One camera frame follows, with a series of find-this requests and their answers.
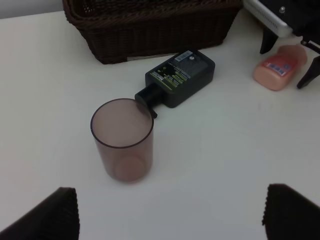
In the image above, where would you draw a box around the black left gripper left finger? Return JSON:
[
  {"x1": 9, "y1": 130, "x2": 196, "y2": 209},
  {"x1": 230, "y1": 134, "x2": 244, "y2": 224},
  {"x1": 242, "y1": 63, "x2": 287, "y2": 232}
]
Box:
[{"x1": 0, "y1": 187, "x2": 80, "y2": 240}]

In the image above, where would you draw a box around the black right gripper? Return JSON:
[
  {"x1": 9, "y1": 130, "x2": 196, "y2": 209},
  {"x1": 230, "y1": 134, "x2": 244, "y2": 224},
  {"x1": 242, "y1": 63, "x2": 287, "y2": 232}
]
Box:
[{"x1": 259, "y1": 0, "x2": 320, "y2": 89}]

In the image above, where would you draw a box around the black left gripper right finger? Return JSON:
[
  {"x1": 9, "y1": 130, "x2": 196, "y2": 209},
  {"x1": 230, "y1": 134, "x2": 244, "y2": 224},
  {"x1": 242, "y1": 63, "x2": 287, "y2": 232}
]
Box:
[{"x1": 262, "y1": 183, "x2": 320, "y2": 240}]

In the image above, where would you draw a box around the pink lotion bottle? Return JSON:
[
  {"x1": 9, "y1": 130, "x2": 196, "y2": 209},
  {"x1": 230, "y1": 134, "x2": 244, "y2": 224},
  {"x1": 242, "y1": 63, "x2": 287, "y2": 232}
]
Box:
[{"x1": 253, "y1": 45, "x2": 308, "y2": 91}]

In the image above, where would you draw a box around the translucent purple plastic cup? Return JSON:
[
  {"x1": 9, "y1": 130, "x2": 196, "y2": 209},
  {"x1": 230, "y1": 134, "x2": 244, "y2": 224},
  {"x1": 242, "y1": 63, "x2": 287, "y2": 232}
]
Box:
[{"x1": 90, "y1": 98, "x2": 155, "y2": 183}]

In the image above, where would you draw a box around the dark green pump bottle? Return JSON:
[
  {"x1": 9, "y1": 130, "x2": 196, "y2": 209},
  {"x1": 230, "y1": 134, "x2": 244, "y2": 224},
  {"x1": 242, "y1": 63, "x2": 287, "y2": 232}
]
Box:
[{"x1": 134, "y1": 50, "x2": 216, "y2": 118}]

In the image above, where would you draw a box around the dark brown wicker basket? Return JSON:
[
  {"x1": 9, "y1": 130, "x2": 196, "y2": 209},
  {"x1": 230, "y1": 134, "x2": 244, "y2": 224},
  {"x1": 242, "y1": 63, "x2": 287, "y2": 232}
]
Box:
[{"x1": 62, "y1": 0, "x2": 243, "y2": 65}]

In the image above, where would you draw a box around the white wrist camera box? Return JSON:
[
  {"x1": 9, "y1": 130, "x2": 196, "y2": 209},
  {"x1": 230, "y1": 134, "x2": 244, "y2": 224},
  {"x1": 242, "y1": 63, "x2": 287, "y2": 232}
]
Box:
[{"x1": 243, "y1": 0, "x2": 293, "y2": 38}]

